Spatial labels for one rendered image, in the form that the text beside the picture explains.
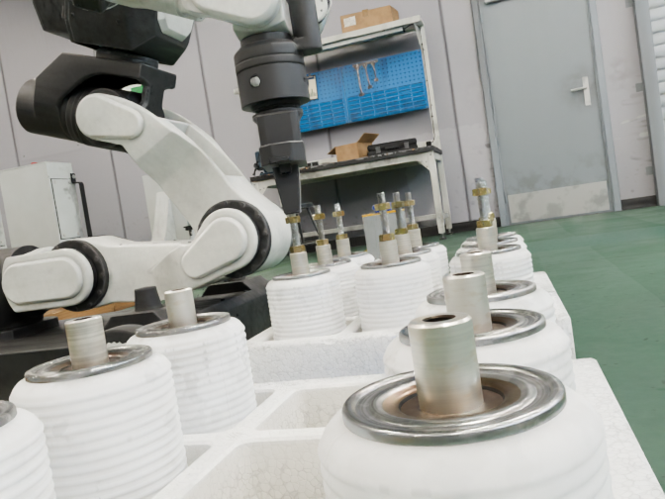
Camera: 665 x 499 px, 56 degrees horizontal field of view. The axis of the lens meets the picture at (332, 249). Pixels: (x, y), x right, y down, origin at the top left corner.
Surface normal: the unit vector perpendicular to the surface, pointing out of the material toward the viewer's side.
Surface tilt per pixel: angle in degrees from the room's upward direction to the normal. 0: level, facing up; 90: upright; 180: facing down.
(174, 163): 112
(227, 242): 90
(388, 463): 43
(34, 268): 90
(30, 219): 90
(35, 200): 90
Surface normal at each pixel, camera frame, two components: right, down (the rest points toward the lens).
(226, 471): 0.95, -0.13
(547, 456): 0.29, -0.54
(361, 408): -0.08, -1.00
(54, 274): -0.27, 0.09
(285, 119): 0.02, 0.05
